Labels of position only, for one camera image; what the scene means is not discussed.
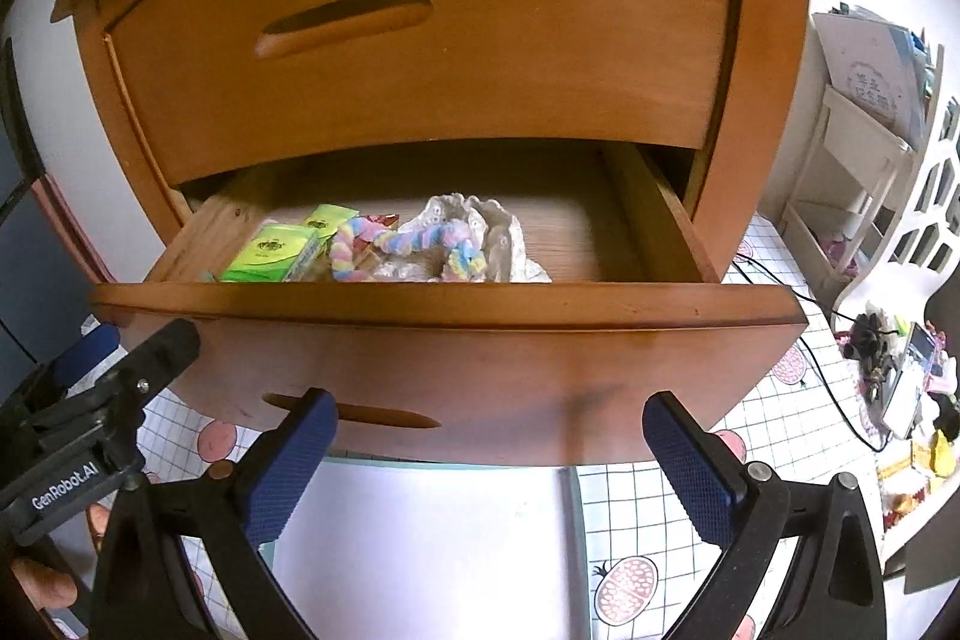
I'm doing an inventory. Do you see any fruit print grid mat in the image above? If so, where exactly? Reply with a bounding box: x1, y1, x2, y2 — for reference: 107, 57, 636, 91
133, 211, 932, 640

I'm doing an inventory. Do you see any green tissue pack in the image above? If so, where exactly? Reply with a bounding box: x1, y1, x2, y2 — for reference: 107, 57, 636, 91
301, 203, 359, 244
220, 223, 320, 283

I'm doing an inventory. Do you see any lower wooden drawer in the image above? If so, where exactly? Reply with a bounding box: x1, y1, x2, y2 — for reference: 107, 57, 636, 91
93, 140, 807, 466

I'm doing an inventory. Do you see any black cable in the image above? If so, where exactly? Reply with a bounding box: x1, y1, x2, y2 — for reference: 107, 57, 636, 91
730, 248, 890, 455

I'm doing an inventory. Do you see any white tray with teal rim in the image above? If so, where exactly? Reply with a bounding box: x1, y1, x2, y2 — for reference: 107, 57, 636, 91
272, 458, 590, 638

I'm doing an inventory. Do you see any person's left hand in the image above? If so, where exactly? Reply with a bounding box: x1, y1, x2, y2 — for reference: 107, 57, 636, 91
10, 503, 114, 611

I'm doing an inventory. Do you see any pastel twisted pipe cleaner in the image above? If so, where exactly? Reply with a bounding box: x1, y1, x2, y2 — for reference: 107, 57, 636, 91
329, 216, 487, 283

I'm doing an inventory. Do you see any white lattice shelf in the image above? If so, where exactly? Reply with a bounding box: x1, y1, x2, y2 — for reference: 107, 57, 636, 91
833, 49, 958, 321

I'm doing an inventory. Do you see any stack of papers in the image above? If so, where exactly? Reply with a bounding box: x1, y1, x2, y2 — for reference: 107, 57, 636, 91
812, 3, 935, 148

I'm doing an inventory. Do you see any wooden nightstand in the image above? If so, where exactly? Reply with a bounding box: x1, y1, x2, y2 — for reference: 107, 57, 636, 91
52, 0, 809, 266

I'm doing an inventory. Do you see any white magazine rack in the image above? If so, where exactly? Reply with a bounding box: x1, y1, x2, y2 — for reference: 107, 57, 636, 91
779, 88, 914, 308

